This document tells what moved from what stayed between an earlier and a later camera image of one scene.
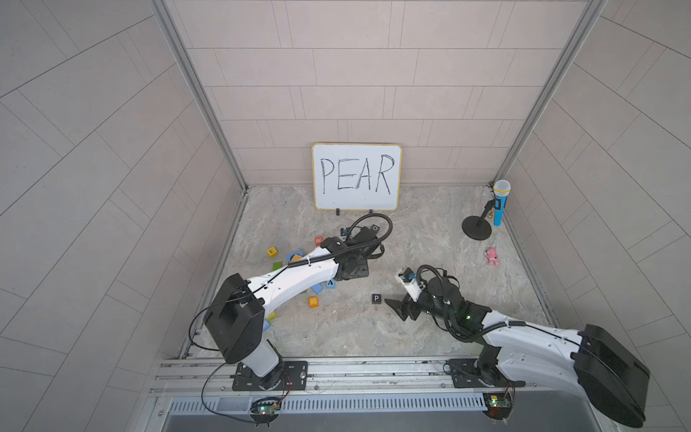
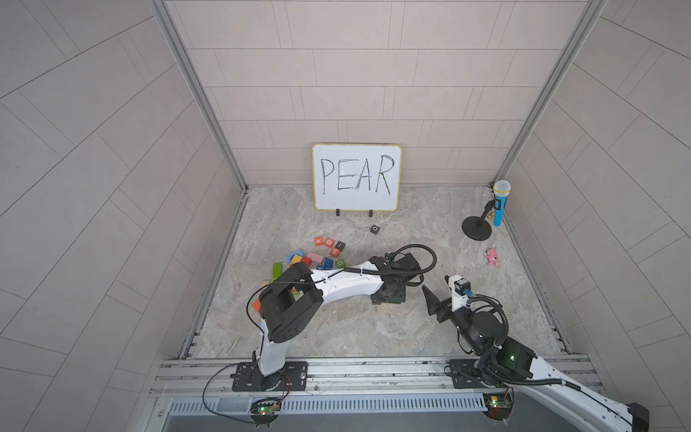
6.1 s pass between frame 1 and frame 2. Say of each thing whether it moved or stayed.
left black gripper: moved
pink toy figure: stayed
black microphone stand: stayed
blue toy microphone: stayed
